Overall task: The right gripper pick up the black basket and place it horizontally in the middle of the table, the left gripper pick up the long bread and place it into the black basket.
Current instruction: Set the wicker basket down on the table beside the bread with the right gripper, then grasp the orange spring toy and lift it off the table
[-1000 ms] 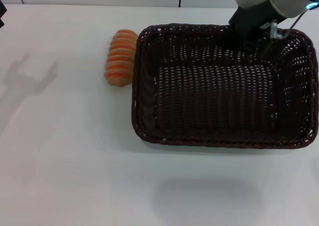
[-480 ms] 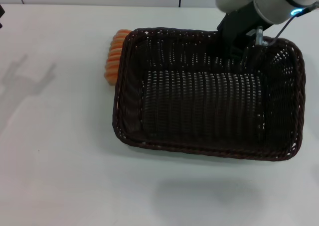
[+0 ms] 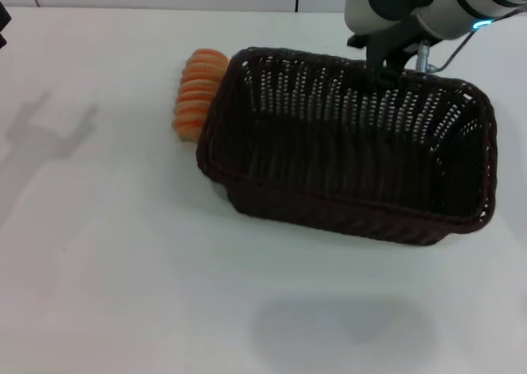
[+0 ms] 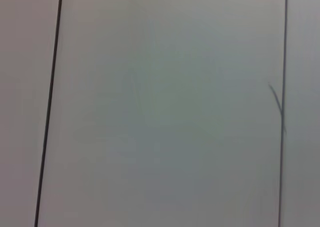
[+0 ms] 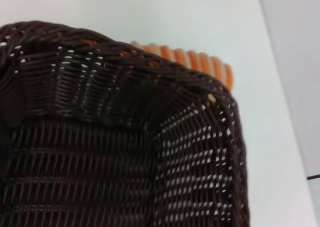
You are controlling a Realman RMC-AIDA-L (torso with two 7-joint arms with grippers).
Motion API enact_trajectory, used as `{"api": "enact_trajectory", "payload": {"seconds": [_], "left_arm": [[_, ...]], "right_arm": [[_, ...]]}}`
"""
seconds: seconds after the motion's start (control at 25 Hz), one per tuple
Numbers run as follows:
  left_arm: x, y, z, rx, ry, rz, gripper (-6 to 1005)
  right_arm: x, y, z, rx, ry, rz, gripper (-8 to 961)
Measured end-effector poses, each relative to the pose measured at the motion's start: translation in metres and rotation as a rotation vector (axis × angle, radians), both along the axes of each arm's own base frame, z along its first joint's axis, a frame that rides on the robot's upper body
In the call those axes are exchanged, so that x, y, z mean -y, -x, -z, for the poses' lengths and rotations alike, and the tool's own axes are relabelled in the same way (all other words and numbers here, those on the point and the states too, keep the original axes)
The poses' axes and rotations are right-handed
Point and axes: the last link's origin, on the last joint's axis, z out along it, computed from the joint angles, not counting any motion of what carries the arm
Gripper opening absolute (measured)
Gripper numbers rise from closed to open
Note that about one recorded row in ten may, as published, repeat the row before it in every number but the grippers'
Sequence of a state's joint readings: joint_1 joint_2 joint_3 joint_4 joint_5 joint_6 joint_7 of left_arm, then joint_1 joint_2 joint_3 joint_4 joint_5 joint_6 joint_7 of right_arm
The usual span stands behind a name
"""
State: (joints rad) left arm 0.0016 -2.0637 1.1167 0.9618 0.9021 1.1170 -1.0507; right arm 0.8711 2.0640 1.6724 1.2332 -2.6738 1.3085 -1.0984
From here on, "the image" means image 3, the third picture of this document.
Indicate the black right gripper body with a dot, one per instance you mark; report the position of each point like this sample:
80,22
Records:
387,44

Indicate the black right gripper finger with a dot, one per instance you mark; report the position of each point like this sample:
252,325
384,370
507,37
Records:
395,73
379,75

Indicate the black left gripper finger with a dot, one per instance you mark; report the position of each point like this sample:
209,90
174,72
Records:
4,16
2,40

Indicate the black woven plastic basket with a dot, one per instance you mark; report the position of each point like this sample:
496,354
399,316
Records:
350,164

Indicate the orange striped twisted bread loaf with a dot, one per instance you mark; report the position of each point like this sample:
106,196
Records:
195,94

